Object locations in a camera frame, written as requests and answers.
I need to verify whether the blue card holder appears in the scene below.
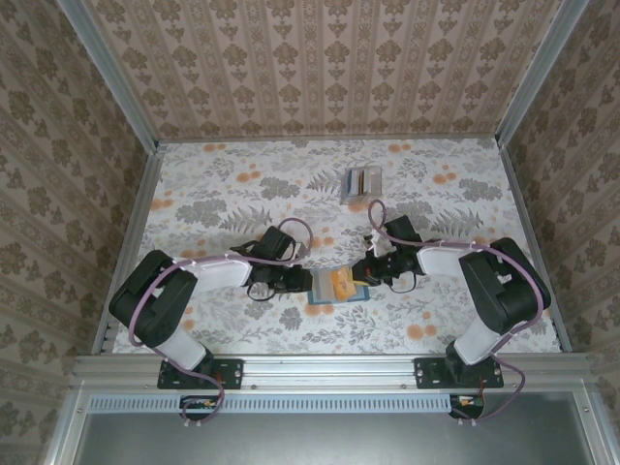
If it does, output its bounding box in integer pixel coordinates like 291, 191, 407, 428
305, 267, 372, 306

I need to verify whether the aluminium frame rail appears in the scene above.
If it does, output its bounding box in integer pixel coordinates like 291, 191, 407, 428
91, 142, 167, 357
157, 137, 500, 145
498, 139, 573, 355
72, 353, 595, 388

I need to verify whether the thin black left gripper cable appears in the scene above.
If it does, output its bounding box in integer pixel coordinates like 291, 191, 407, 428
245, 280, 277, 302

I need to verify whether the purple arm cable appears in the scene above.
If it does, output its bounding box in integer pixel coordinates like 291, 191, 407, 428
367, 199, 543, 427
128, 216, 315, 430

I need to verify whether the orange block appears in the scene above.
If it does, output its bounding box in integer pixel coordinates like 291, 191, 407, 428
330, 267, 357, 299

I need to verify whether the grey slotted cable duct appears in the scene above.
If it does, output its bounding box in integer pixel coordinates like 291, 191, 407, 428
89, 392, 485, 415

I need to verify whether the floral table cover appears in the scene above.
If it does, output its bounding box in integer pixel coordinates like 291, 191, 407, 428
104, 139, 566, 356

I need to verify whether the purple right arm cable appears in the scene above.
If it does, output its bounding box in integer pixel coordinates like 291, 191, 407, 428
367, 199, 543, 427

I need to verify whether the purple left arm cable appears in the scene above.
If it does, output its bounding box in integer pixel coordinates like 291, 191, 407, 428
128, 216, 315, 430

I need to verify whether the black controller board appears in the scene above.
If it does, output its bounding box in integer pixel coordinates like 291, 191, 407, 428
179, 394, 220, 420
449, 392, 486, 419

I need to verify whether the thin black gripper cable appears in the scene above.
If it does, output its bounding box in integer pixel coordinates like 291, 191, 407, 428
245, 280, 277, 302
387, 270, 418, 295

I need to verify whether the thin black right gripper cable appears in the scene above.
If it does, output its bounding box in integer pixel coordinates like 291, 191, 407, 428
387, 270, 418, 295

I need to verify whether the aluminium frame post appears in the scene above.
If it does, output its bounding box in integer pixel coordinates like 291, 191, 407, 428
496, 0, 580, 146
60, 0, 161, 151

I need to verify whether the grey metal panel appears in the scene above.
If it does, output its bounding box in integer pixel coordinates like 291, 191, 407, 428
75, 411, 590, 465

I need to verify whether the clear acrylic card stand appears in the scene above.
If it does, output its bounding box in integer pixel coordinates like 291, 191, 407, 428
340, 166, 383, 206

